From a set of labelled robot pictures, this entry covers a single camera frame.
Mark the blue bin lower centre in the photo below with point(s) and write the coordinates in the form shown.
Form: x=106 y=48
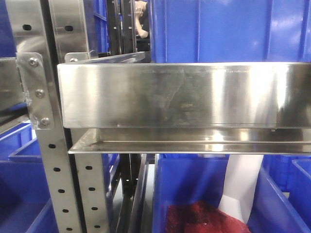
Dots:
x=183 y=181

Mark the perforated steel shelf upright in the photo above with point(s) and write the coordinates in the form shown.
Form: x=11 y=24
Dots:
x=62 y=31

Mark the stainless steel shelf beam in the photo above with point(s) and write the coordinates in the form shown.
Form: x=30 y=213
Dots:
x=198 y=95

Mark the blue bin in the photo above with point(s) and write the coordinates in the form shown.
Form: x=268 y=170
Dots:
x=290 y=180
x=25 y=204
x=183 y=181

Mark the steel bracket plate with screws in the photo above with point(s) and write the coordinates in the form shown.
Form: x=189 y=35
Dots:
x=33 y=77

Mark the large blue bin upper shelf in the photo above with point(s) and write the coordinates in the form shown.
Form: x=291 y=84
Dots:
x=191 y=31

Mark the person in black shirt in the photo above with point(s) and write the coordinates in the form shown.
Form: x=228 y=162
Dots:
x=142 y=25

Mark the blue bin lower right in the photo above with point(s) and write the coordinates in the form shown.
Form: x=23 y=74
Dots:
x=290 y=180

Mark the blue bin lower left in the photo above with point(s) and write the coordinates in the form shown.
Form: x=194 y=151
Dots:
x=25 y=204

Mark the steel shelf lip tray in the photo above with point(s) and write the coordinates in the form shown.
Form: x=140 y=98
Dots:
x=205 y=141

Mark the red mesh fabric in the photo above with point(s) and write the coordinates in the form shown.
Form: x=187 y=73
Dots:
x=201 y=217

